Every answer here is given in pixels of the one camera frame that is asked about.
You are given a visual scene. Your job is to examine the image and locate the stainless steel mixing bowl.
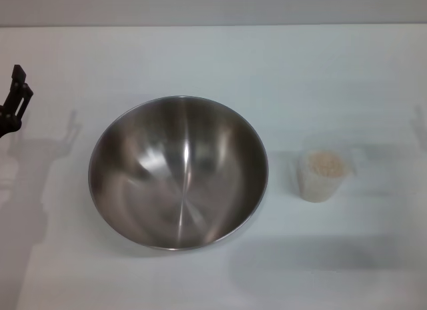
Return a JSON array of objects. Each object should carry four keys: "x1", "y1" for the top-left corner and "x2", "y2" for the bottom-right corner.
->
[{"x1": 87, "y1": 95, "x2": 270, "y2": 251}]

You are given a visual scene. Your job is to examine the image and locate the translucent plastic cup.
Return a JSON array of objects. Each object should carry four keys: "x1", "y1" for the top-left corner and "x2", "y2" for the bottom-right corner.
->
[{"x1": 296, "y1": 149, "x2": 356, "y2": 204}]

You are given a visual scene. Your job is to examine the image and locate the uncooked rice grains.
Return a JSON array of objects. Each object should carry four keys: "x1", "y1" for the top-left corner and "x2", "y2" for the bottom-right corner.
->
[{"x1": 307, "y1": 151, "x2": 346, "y2": 178}]

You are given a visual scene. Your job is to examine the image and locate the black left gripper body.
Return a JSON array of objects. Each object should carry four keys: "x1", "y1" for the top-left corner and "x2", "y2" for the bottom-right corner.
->
[{"x1": 0, "y1": 103, "x2": 23, "y2": 139}]

